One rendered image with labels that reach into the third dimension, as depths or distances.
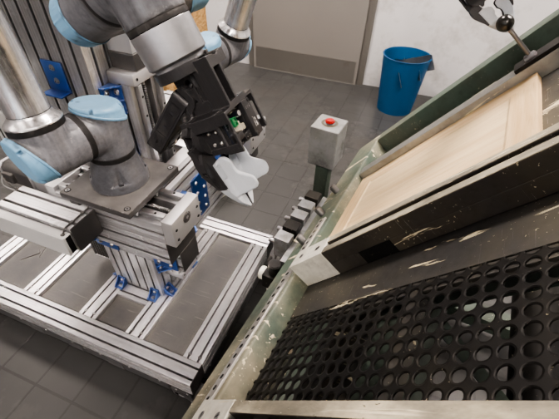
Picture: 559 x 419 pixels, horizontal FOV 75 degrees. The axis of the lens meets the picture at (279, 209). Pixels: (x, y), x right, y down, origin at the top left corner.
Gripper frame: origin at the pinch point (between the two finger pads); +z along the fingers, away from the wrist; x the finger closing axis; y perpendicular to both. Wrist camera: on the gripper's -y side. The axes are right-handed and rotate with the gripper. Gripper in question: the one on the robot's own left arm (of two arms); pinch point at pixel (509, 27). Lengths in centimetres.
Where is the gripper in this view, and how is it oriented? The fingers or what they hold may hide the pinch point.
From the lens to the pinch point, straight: 111.5
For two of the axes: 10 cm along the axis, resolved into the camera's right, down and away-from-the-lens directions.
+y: 2.4, -4.3, 8.7
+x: -6.8, 5.7, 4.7
